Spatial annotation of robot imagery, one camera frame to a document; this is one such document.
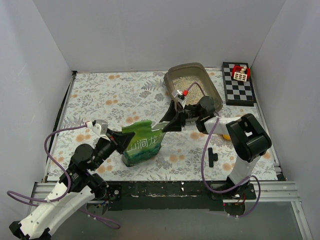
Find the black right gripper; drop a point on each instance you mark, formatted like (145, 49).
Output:
(180, 117)

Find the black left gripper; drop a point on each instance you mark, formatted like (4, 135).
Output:
(114, 141)

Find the green cat litter bag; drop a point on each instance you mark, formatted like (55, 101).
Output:
(146, 142)

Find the black bag clip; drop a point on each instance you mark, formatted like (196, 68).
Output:
(212, 157)

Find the yellow plastic scoop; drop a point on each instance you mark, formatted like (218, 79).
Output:
(227, 137)

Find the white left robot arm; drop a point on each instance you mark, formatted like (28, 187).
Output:
(77, 185)

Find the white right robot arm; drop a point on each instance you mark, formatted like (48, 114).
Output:
(250, 140)

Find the grey litter box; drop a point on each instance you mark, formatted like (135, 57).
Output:
(192, 77)

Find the black white chessboard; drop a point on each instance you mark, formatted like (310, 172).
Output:
(237, 93)

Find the red white toy block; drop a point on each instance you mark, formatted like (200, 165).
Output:
(241, 73)

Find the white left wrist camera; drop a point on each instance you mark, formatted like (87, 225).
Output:
(100, 127)

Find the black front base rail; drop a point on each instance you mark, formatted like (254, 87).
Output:
(167, 195)

